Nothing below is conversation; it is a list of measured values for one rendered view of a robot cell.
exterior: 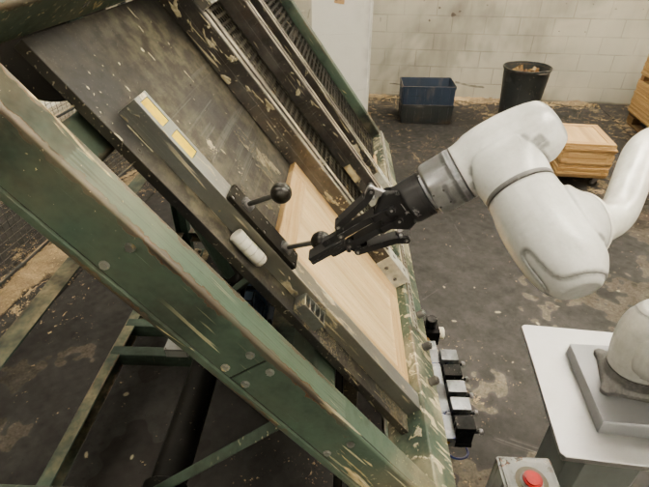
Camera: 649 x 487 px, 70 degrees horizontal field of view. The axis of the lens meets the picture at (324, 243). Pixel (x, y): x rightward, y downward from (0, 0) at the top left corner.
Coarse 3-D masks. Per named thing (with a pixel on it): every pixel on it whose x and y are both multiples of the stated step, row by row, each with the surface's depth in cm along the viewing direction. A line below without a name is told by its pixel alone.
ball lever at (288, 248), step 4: (316, 232) 86; (320, 232) 85; (324, 232) 86; (312, 236) 86; (316, 236) 85; (320, 236) 85; (324, 236) 85; (312, 240) 85; (316, 240) 84; (320, 240) 84; (284, 244) 92; (288, 244) 93; (292, 244) 91; (296, 244) 90; (300, 244) 89; (304, 244) 89; (308, 244) 88; (312, 244) 85; (316, 244) 85; (284, 248) 92; (288, 248) 92; (292, 248) 92; (288, 252) 93
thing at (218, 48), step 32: (160, 0) 111; (192, 0) 111; (192, 32) 115; (224, 32) 118; (224, 64) 119; (256, 96) 123; (288, 128) 127; (288, 160) 133; (320, 160) 137; (320, 192) 138; (384, 256) 151
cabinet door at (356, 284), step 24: (312, 192) 133; (288, 216) 110; (312, 216) 124; (336, 216) 141; (288, 240) 104; (312, 264) 110; (336, 264) 123; (360, 264) 140; (336, 288) 115; (360, 288) 130; (384, 288) 148; (360, 312) 121; (384, 312) 137; (384, 336) 127
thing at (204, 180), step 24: (144, 96) 78; (144, 120) 77; (168, 120) 81; (168, 144) 79; (192, 144) 84; (192, 168) 82; (216, 192) 84; (240, 216) 87; (264, 240) 90; (264, 264) 93; (288, 288) 96; (312, 288) 98; (336, 312) 102; (336, 336) 104; (360, 336) 107; (360, 360) 108; (384, 360) 112; (384, 384) 112; (408, 384) 118; (408, 408) 117
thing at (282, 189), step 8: (280, 184) 80; (272, 192) 80; (280, 192) 79; (288, 192) 80; (248, 200) 87; (256, 200) 85; (264, 200) 84; (280, 200) 80; (288, 200) 81; (248, 208) 88
